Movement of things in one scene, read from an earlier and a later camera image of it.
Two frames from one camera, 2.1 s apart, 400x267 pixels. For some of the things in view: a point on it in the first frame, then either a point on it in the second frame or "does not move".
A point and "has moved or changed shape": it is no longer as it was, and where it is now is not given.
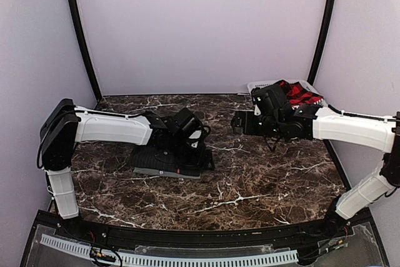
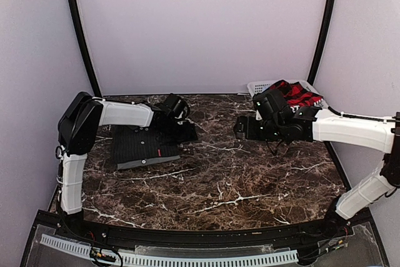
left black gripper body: [190, 159] → [179, 134]
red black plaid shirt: [299, 96] does not move
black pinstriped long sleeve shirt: [168, 158] has moved or changed shape
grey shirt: [169, 173] → [130, 164]
